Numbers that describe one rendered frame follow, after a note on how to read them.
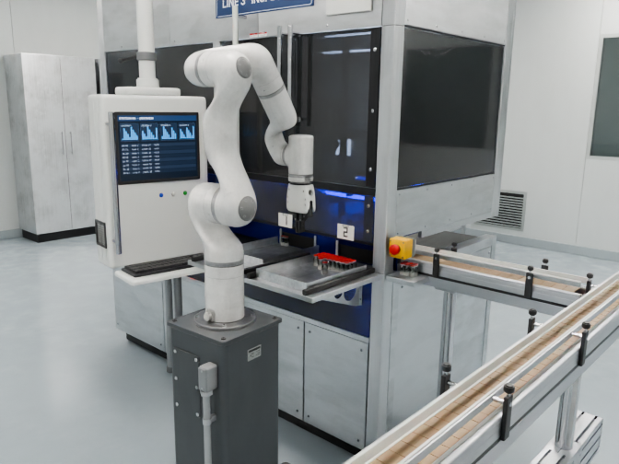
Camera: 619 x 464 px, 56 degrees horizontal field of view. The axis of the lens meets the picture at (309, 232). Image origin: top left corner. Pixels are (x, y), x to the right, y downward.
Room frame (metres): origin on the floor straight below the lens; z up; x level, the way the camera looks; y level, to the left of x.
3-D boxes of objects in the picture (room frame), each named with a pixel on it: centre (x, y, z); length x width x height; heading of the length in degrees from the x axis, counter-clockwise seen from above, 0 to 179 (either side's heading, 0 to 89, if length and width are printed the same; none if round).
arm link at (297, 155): (1.98, 0.04, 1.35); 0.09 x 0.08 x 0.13; 50
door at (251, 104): (2.65, 0.24, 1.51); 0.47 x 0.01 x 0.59; 48
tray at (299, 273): (2.14, -0.01, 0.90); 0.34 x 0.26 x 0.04; 138
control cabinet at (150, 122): (2.67, 0.73, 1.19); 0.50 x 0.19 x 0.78; 130
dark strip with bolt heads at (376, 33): (2.22, -0.23, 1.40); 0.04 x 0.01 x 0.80; 48
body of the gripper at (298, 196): (1.98, 0.03, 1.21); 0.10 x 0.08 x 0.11; 48
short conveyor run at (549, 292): (2.05, -0.66, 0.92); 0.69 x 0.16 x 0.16; 48
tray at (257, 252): (2.45, 0.17, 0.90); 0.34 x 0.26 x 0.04; 138
